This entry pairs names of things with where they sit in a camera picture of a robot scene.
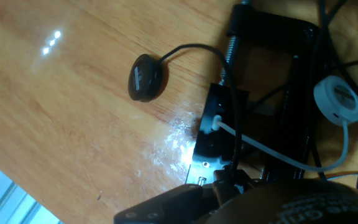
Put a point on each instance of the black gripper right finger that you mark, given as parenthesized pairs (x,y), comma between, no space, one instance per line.
(228,186)

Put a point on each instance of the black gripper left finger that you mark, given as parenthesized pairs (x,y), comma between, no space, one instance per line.
(169,207)

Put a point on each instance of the black round USB device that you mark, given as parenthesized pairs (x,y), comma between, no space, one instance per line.
(145,77)

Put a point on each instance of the black docking station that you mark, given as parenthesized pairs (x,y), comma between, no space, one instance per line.
(213,146)

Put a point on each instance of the white round USB device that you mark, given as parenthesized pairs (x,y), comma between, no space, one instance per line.
(337,99)

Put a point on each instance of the wooden board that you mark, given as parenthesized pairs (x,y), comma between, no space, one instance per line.
(73,109)

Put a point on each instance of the black metal C-clamp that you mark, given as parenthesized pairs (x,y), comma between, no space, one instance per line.
(275,28)

